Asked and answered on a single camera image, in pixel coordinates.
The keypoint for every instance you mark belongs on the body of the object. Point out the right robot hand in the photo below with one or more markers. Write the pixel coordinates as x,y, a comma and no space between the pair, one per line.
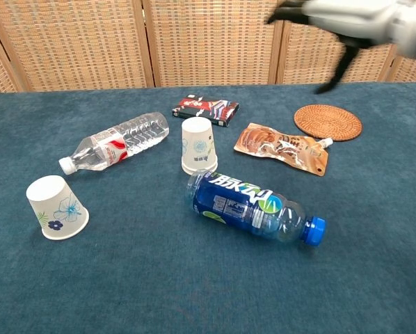
350,17

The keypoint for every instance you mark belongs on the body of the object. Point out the round woven rattan coaster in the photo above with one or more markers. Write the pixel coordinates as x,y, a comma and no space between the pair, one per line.
328,121

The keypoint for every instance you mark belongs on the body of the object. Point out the brown spouted drink pouch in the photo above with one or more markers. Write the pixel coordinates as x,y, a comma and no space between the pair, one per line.
274,144

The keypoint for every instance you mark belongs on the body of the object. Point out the black red card box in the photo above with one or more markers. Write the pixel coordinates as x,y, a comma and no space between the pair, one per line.
204,108

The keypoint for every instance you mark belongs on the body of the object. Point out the blue sports drink bottle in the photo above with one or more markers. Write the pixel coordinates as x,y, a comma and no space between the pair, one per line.
236,202

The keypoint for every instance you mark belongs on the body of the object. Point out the clear plastic water bottle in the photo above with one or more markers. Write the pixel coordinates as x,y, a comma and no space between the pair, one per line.
124,139

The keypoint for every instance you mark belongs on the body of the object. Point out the blue tablecloth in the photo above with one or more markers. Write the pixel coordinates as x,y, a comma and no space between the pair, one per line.
159,278

